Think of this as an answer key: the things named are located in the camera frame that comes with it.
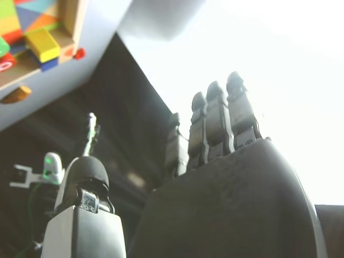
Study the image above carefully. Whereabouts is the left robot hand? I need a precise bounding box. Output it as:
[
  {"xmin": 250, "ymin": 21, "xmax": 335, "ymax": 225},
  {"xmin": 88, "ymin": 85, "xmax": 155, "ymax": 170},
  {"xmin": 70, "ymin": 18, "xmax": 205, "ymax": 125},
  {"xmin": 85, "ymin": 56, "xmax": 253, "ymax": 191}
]
[{"xmin": 40, "ymin": 71, "xmax": 327, "ymax": 258}]

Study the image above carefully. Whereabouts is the green cylinder block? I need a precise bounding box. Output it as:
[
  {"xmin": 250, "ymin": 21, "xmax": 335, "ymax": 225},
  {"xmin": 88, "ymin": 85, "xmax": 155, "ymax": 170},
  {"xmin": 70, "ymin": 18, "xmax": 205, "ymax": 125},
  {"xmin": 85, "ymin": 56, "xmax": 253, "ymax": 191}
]
[{"xmin": 0, "ymin": 36, "xmax": 11, "ymax": 58}]

